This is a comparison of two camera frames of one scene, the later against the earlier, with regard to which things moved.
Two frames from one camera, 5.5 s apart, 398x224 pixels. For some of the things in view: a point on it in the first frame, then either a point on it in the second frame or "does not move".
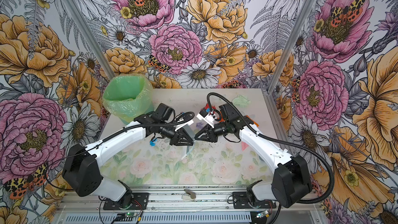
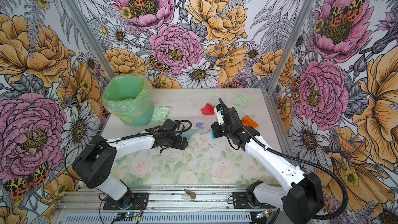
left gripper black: x=176 y=138 to x=177 y=144
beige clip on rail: x=189 y=195 does not move
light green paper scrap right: x=241 y=100 does not move
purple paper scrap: x=199 y=125 does not move
